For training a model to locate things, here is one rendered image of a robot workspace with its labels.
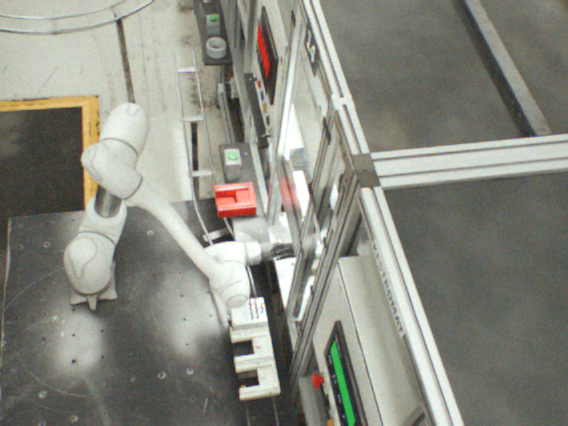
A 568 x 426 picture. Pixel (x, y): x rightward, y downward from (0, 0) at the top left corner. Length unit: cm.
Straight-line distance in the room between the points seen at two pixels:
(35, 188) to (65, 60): 108
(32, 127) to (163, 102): 81
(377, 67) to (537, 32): 46
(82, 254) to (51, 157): 161
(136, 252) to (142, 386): 59
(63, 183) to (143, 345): 156
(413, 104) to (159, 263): 153
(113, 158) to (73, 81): 245
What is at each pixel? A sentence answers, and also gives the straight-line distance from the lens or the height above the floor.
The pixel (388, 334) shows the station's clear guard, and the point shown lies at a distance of 130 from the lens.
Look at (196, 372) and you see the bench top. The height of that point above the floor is 68.
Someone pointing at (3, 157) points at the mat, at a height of 1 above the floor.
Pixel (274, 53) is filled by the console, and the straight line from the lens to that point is 197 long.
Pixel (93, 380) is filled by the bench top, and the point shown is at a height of 68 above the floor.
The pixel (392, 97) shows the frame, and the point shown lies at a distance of 150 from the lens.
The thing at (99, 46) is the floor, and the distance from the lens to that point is 465.
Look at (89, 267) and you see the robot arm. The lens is 247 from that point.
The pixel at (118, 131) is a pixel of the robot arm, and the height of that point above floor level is 150.
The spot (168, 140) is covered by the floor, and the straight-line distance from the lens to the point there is 400.
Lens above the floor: 303
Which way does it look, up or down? 55 degrees down
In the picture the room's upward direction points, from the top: 9 degrees clockwise
